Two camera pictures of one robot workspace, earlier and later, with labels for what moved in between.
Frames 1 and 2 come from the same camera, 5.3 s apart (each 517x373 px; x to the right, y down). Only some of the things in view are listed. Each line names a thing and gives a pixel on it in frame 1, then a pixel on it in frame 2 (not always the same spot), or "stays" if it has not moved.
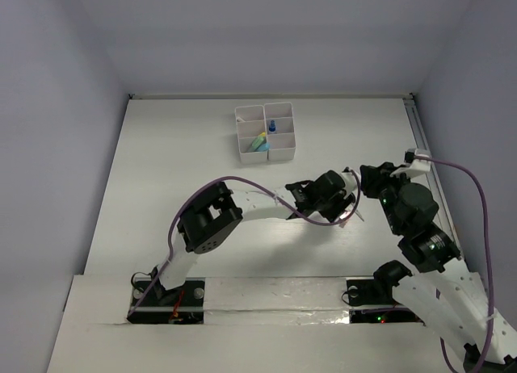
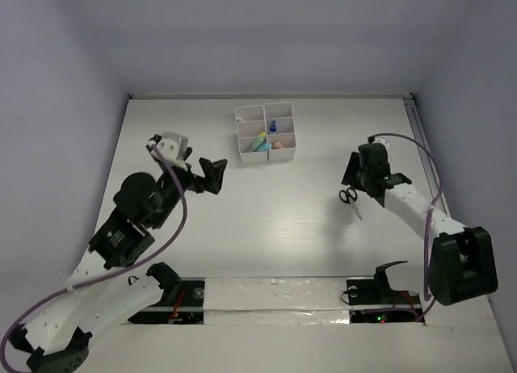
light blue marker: [264, 147] stays
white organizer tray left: [250, 122] stays
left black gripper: [337, 211] to [201, 180]
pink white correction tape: [342, 216] to [276, 145]
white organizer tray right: [280, 132] stays
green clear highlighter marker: [258, 142] stays
